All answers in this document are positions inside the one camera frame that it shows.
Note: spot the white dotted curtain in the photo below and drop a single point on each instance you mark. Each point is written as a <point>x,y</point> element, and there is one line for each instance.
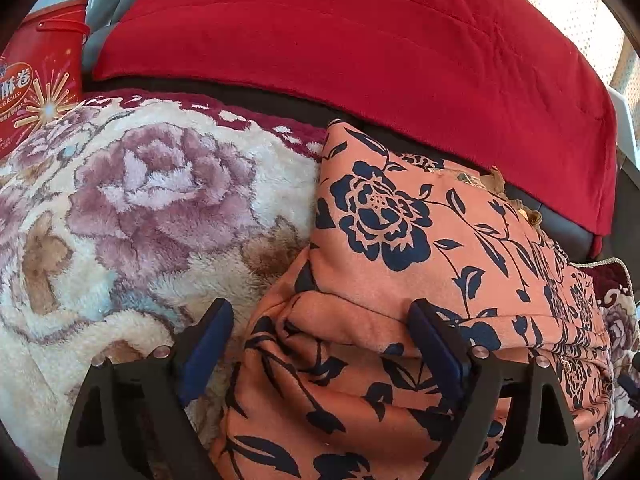
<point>565,5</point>

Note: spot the floral fleece blanket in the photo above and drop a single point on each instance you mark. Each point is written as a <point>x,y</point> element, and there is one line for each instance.
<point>150,220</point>

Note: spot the red quilted blanket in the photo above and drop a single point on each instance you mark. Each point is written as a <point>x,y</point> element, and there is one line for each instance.
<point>350,45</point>

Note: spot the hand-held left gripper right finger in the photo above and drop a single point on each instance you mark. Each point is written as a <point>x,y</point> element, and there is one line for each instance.
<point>437,355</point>

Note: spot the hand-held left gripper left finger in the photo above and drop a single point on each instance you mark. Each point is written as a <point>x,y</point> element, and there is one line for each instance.
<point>205,355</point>

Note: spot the orange floral garment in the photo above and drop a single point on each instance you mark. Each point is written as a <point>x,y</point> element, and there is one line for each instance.
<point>400,265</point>

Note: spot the red printed tin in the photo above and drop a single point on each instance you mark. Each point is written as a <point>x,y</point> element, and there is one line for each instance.
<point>45,70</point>

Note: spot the grey cushion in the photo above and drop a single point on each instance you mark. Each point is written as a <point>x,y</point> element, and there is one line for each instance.
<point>117,5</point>

